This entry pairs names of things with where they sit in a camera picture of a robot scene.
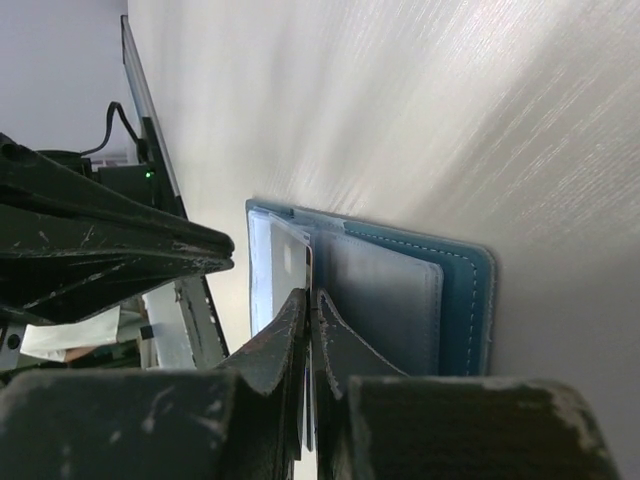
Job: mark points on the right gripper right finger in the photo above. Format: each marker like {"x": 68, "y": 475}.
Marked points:
{"x": 373, "y": 421}

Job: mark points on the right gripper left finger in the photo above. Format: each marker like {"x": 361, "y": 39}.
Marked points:
{"x": 238, "y": 420}

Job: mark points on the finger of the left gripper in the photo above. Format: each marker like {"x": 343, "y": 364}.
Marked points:
{"x": 74, "y": 288}
{"x": 34, "y": 182}

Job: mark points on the blue leather card holder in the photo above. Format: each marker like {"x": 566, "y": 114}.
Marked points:
{"x": 424, "y": 303}

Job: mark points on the grey card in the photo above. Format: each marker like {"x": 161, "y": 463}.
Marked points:
{"x": 292, "y": 267}

